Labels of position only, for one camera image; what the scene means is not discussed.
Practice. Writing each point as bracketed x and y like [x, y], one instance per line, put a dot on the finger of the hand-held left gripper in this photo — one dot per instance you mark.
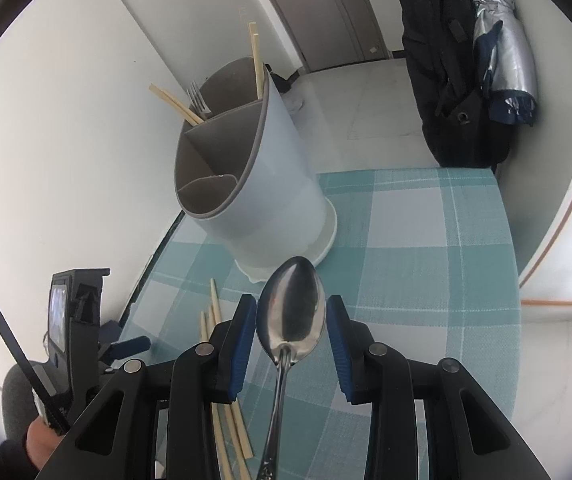
[133, 346]

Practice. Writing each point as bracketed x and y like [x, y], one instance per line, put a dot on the teal checked placemat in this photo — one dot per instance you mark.
[416, 270]

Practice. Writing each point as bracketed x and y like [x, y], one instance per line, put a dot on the black jacket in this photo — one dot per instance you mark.
[441, 85]

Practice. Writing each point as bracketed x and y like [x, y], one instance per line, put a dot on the white grey utensil holder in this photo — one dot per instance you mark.
[276, 185]

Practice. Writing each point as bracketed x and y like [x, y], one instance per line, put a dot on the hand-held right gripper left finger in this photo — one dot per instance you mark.
[243, 340]

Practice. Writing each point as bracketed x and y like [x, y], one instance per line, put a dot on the silver folded umbrella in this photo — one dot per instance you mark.
[506, 50]

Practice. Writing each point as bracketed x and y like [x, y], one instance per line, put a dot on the person's left hand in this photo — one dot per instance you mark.
[43, 442]

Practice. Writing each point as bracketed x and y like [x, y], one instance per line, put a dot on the metal spoon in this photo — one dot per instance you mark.
[291, 310]

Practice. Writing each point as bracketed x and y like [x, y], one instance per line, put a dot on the grey brown door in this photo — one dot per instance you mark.
[326, 15]

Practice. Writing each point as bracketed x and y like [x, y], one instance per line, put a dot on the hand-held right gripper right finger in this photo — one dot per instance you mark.
[338, 345]

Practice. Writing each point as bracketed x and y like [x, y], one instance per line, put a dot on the metal fork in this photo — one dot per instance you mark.
[197, 100]

